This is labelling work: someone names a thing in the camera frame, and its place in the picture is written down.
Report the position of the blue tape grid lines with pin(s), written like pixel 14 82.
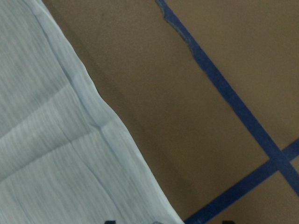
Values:
pixel 279 160

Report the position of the light blue striped shirt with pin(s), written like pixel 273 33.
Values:
pixel 65 155

